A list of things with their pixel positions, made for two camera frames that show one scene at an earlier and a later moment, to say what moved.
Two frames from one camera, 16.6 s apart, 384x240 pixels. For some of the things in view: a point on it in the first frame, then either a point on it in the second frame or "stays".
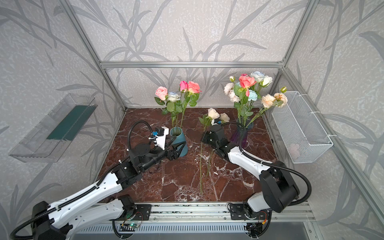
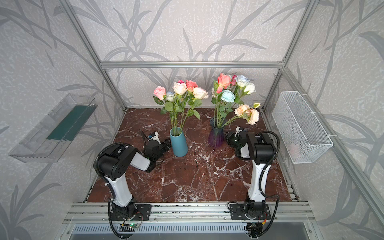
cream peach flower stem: (279, 99) to (251, 114)
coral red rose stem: (194, 90) stays
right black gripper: (210, 137) to (232, 141)
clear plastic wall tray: (47, 142) stays
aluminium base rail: (293, 211) stays
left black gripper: (169, 150) to (157, 147)
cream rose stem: (212, 114) to (179, 88)
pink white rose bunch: (213, 118) to (199, 93)
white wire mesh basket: (304, 137) stays
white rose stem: (263, 81) to (245, 87)
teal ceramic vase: (177, 132) stays
